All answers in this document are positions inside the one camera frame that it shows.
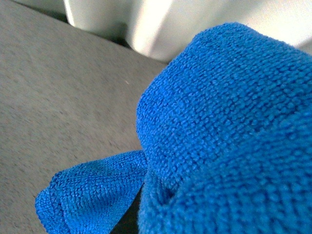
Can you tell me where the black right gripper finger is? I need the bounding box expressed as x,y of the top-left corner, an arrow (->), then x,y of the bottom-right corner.
111,186 -> 143,234

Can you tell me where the blue microfiber cloth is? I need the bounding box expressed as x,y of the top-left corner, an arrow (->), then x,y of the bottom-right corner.
35,23 -> 312,234

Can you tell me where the white pleated curtain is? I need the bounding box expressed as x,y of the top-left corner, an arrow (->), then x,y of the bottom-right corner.
21,0 -> 312,62

